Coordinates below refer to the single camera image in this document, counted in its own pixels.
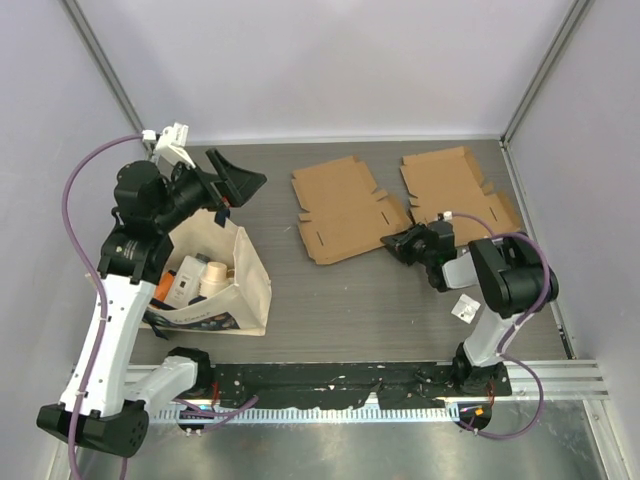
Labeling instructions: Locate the small white plastic packet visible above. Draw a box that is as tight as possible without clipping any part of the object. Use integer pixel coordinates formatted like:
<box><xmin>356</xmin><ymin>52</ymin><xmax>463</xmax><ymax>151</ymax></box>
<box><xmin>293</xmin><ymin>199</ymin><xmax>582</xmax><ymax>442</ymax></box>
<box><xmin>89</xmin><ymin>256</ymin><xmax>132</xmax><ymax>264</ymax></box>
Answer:
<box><xmin>451</xmin><ymin>294</ymin><xmax>482</xmax><ymax>324</ymax></box>

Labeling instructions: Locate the beige canvas tote bag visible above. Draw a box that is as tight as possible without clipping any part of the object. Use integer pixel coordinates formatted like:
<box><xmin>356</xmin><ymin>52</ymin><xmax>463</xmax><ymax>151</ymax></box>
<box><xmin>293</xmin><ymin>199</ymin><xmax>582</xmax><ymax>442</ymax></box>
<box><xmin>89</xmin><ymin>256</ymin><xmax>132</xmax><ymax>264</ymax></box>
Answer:
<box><xmin>142</xmin><ymin>210</ymin><xmax>272</xmax><ymax>336</ymax></box>

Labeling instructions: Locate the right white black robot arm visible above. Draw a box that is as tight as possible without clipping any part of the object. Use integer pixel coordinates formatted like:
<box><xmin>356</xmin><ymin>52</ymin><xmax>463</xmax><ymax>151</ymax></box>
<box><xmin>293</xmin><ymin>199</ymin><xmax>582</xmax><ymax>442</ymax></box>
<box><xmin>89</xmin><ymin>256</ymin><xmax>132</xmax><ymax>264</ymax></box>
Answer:
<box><xmin>381</xmin><ymin>219</ymin><xmax>559</xmax><ymax>395</ymax></box>

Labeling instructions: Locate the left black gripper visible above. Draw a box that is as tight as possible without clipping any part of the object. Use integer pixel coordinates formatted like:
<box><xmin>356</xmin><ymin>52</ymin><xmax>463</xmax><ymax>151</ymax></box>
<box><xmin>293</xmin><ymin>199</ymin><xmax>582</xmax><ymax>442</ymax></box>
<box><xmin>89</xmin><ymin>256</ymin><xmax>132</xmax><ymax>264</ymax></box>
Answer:
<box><xmin>154</xmin><ymin>148</ymin><xmax>266</xmax><ymax>232</ymax></box>

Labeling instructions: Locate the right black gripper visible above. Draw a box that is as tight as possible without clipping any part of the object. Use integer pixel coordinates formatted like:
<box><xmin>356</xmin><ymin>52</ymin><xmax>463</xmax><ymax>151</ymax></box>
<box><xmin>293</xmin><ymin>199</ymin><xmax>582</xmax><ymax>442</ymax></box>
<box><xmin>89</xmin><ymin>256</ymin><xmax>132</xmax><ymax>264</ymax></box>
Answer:
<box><xmin>381</xmin><ymin>222</ymin><xmax>435</xmax><ymax>266</ymax></box>

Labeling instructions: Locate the flat brown cardboard box blank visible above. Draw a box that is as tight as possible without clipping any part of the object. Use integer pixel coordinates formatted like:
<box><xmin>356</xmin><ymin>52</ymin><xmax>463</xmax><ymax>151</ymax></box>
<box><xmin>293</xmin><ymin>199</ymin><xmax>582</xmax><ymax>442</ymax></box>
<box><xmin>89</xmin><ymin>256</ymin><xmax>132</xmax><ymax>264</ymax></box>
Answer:
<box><xmin>400</xmin><ymin>146</ymin><xmax>521</xmax><ymax>246</ymax></box>

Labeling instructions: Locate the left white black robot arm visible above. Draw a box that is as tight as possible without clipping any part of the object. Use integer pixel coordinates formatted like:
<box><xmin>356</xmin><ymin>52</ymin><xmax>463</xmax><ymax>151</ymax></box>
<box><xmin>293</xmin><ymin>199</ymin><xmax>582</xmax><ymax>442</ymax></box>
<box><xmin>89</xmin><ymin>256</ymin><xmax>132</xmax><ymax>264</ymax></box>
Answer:
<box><xmin>36</xmin><ymin>148</ymin><xmax>267</xmax><ymax>461</ymax></box>

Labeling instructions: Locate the aluminium front rail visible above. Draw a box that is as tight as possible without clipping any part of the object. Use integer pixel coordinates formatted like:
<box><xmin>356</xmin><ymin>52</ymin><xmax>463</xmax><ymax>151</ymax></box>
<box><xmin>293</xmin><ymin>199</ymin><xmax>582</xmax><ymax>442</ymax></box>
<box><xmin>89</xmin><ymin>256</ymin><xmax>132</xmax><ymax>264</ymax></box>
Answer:
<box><xmin>69</xmin><ymin>359</ymin><xmax>609</xmax><ymax>401</ymax></box>

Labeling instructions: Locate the white slotted cable duct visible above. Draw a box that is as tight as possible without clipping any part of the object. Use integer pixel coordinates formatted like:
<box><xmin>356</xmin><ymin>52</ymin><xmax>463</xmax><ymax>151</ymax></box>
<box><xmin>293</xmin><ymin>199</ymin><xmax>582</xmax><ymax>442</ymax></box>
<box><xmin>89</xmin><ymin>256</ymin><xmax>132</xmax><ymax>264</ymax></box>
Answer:
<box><xmin>149</xmin><ymin>403</ymin><xmax>461</xmax><ymax>426</ymax></box>

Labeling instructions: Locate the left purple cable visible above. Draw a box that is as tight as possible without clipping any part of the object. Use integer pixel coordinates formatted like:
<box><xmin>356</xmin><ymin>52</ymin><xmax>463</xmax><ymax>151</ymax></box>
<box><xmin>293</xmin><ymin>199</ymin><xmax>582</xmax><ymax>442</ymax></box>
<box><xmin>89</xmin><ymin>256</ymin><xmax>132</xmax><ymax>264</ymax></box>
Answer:
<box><xmin>62</xmin><ymin>133</ymin><xmax>146</xmax><ymax>479</ymax></box>

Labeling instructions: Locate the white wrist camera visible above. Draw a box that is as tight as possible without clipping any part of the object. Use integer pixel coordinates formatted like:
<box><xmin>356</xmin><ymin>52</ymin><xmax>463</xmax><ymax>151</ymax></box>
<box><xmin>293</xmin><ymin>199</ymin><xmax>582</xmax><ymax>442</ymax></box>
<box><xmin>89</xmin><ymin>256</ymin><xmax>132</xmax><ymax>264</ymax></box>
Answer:
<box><xmin>437</xmin><ymin>211</ymin><xmax>454</xmax><ymax>221</ymax></box>
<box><xmin>142</xmin><ymin>122</ymin><xmax>196</xmax><ymax>168</ymax></box>

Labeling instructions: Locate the orange item in bag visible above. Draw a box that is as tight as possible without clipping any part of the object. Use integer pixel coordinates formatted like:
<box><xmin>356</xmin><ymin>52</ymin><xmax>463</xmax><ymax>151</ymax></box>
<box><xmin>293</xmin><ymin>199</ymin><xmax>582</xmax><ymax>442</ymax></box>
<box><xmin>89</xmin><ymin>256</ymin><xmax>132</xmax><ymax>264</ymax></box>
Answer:
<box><xmin>153</xmin><ymin>270</ymin><xmax>176</xmax><ymax>303</ymax></box>

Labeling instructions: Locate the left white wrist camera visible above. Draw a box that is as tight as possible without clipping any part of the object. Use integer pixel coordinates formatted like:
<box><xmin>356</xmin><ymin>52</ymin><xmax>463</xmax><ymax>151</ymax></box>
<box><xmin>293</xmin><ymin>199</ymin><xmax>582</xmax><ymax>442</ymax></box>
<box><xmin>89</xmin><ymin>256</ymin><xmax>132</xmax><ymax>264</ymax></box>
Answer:
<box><xmin>142</xmin><ymin>122</ymin><xmax>196</xmax><ymax>168</ymax></box>

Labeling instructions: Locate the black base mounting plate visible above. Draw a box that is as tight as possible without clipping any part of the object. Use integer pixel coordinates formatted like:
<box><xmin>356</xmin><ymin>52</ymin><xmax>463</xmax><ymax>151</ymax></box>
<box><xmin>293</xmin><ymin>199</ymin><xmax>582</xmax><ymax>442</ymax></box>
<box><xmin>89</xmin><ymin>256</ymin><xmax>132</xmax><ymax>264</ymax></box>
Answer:
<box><xmin>213</xmin><ymin>362</ymin><xmax>512</xmax><ymax>410</ymax></box>

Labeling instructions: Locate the brown cardboard box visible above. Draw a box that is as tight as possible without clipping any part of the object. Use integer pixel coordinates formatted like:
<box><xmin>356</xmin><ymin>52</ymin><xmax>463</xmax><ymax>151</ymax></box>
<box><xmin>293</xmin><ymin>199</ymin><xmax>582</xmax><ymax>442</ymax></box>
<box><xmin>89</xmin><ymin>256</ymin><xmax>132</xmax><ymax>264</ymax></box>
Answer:
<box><xmin>400</xmin><ymin>146</ymin><xmax>521</xmax><ymax>246</ymax></box>
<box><xmin>292</xmin><ymin>156</ymin><xmax>411</xmax><ymax>265</ymax></box>

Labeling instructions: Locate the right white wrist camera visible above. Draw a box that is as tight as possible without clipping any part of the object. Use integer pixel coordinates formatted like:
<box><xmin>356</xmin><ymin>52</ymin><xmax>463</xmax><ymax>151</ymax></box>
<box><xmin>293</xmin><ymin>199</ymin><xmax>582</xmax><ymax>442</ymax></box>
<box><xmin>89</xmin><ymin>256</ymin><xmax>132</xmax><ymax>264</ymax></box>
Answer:
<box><xmin>437</xmin><ymin>211</ymin><xmax>454</xmax><ymax>221</ymax></box>

